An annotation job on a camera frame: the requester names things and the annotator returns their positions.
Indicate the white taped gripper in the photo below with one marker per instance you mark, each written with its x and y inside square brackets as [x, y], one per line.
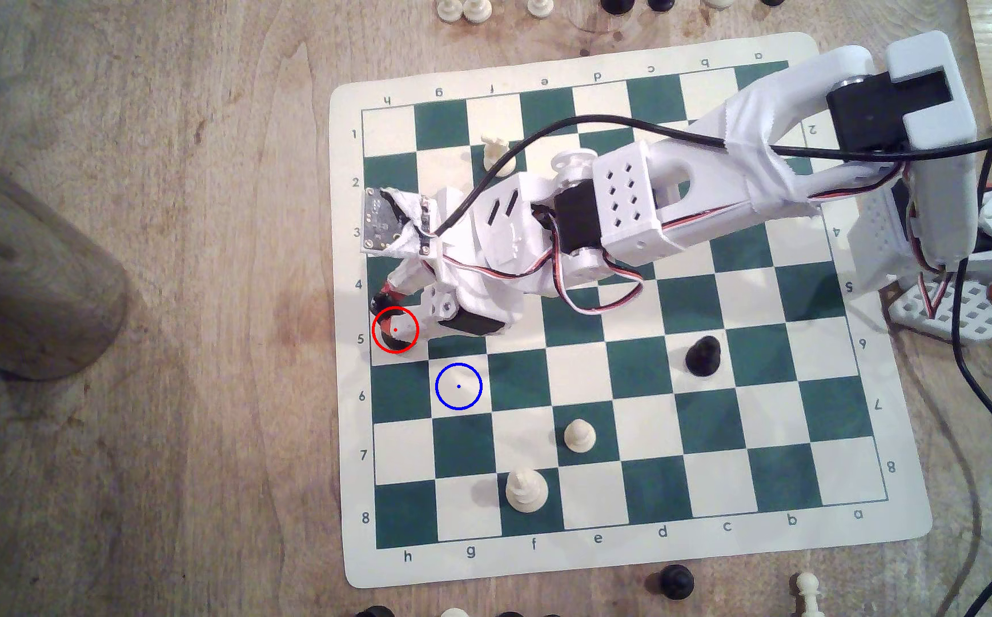
[472, 325]

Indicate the black crowned chess piece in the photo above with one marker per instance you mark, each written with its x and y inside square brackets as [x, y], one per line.
[382, 303]

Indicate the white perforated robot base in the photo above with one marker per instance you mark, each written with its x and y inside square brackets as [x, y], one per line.
[950, 315]

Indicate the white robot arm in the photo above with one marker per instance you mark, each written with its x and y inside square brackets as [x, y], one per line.
[701, 176]

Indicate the white knight chess piece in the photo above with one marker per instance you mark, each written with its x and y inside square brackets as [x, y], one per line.
[493, 158]

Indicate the small white pawn chess piece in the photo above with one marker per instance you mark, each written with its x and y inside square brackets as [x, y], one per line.
[580, 437]

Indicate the large white chess piece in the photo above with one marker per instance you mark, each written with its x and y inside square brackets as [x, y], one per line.
[526, 491]

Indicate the green white chess mat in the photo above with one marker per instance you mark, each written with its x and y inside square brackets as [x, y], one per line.
[633, 428]

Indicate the black round-headed chess piece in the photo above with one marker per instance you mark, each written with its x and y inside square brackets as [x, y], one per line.
[705, 357]

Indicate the grey camera circuit board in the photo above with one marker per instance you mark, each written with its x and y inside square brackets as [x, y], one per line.
[384, 221]

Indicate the wooden cylinder post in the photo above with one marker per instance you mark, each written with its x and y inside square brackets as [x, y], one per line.
[24, 274]

